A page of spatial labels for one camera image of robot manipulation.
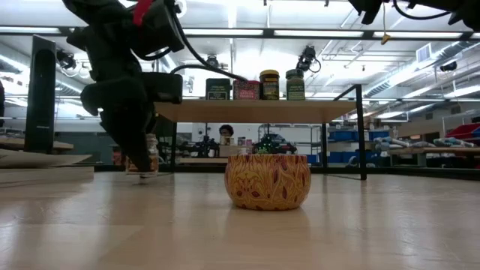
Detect red tape strip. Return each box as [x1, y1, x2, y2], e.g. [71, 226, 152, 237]
[133, 0, 154, 26]

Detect red-lidded smoked paprika tin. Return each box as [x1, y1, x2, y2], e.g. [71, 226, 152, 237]
[232, 79, 261, 101]

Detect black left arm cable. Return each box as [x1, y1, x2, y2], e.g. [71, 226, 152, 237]
[142, 0, 249, 83]

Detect cardboard box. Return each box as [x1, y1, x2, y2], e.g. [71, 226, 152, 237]
[219, 144, 248, 158]

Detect small clear jar white lid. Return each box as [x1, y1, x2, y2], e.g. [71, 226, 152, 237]
[124, 133, 161, 178]

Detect white ceiling air vent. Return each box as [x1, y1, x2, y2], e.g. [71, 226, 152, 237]
[415, 43, 433, 64]

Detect black monitor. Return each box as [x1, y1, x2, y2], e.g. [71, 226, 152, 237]
[154, 112, 177, 140]

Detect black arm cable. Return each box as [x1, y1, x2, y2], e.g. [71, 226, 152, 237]
[142, 0, 249, 83]
[391, 0, 451, 21]

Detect person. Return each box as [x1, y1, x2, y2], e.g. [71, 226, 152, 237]
[218, 124, 236, 146]

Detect yellow hanging tag on string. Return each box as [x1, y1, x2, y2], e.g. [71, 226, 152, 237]
[379, 0, 392, 46]

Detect wooden shelf black metal legs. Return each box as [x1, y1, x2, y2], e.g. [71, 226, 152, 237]
[153, 84, 368, 181]

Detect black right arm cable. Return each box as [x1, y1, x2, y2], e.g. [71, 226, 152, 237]
[391, 0, 451, 21]

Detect black ceiling fixture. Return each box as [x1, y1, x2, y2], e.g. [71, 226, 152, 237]
[439, 59, 458, 73]

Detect black ceiling-mounted camera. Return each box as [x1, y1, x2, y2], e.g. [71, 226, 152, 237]
[55, 49, 78, 71]
[295, 44, 323, 74]
[205, 54, 221, 71]

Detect orange leaf-patterned candle tin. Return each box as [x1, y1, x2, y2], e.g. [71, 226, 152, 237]
[224, 154, 312, 212]

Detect background wooden tabletop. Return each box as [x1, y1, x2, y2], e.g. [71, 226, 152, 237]
[0, 136, 75, 153]

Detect black metal table frame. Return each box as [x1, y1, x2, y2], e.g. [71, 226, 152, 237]
[93, 163, 480, 182]

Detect yellow-lidded spice jar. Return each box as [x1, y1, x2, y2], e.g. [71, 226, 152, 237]
[259, 69, 281, 101]

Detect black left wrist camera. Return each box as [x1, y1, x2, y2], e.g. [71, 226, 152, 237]
[142, 72, 184, 105]

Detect red storage bin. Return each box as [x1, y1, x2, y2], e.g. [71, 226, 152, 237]
[445, 122, 480, 140]

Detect background wooden workbench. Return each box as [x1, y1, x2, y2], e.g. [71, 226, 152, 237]
[389, 146, 480, 168]

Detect dark green black pepper tin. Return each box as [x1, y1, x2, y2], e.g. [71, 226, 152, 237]
[205, 77, 232, 101]

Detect tall black column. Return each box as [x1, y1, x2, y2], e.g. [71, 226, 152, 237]
[24, 34, 57, 154]

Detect green-lidded oregano jar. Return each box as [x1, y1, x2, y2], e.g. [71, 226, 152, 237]
[285, 68, 306, 101]

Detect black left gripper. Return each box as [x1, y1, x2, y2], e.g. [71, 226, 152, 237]
[80, 58, 158, 174]

